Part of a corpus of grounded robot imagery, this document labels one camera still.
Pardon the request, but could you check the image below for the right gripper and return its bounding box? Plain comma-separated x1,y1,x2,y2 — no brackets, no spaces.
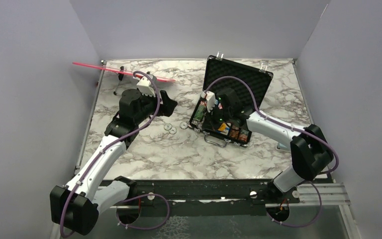
202,102,232,131

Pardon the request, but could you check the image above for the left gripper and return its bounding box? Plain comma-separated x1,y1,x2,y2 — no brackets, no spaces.
134,89,177,124

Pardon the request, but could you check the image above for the white one poker chip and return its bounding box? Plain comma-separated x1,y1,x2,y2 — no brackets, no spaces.
164,123,172,131
180,122,189,129
169,127,177,134

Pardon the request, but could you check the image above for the blue yellow card deck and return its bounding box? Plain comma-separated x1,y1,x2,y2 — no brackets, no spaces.
217,122,231,135

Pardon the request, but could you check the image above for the orange big blind button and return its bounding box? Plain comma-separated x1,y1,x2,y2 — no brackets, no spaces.
218,123,227,131

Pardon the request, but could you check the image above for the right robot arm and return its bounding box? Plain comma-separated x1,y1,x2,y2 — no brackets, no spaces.
201,88,338,203

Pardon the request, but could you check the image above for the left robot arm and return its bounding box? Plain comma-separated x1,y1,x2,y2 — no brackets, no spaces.
50,89,178,238

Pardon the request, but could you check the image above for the orange black chip stack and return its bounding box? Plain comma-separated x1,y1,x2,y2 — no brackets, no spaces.
229,127,240,139

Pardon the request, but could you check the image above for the black poker chip case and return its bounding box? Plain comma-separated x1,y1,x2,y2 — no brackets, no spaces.
189,55,274,147

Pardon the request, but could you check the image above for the purple red chip stack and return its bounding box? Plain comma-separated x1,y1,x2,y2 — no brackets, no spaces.
238,128,251,143

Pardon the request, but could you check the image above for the red white chip stack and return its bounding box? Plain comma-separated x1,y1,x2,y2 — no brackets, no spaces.
191,101,207,129

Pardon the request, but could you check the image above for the pink acrylic sheet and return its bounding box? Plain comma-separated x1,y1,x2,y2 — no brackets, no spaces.
72,62,175,82

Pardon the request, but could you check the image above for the light blue eraser block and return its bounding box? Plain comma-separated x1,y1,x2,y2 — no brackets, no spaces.
277,142,291,152

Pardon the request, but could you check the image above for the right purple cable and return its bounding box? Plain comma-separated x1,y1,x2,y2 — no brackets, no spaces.
202,76,340,228

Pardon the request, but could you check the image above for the chrome case handle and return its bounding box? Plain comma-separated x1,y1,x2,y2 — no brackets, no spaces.
203,132,231,148

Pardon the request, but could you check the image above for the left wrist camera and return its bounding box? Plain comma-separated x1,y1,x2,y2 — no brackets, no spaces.
136,77,156,98

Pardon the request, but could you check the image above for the metal wire stand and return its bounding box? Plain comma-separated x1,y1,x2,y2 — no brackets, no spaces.
113,66,154,96

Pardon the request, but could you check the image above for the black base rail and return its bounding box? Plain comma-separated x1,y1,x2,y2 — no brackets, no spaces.
113,179,302,222

